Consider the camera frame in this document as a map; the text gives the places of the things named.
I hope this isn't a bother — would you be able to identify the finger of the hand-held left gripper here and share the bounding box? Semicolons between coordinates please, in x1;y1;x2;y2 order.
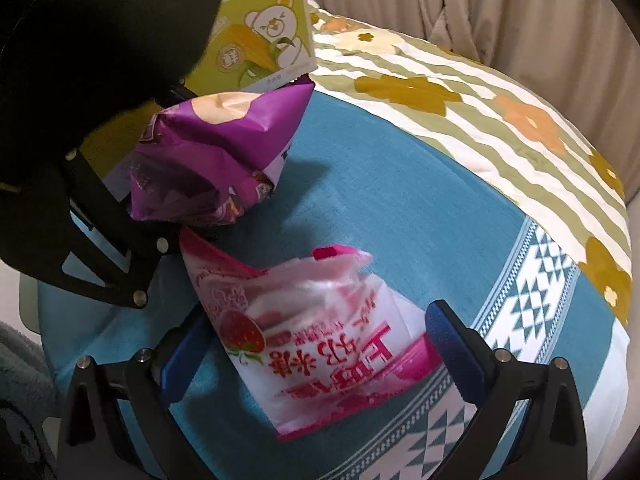
150;82;201;111
5;151;174;308

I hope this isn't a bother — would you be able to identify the purple snack bag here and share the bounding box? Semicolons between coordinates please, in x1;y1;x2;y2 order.
127;81;316;226

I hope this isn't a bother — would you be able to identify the green cardboard box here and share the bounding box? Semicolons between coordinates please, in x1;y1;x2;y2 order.
80;0;316;196

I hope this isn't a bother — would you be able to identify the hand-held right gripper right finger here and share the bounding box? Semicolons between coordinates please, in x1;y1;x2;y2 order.
425;300;589;480

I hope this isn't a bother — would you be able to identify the beige curtain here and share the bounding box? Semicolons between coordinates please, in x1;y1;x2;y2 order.
287;0;640;128

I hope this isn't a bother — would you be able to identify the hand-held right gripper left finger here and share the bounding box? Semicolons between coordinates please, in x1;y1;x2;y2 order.
57;316;212;480

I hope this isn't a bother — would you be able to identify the floral striped blanket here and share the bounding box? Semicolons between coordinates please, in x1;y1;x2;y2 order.
305;0;633;321

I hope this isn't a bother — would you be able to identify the pink snack bag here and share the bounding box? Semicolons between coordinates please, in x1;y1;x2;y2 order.
179;226;443;442

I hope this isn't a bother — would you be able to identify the dark fuzzy cloth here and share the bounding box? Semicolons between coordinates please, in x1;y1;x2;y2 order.
0;320;62;480

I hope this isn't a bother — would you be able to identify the teal patterned cloth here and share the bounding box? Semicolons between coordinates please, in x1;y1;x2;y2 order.
37;92;631;480

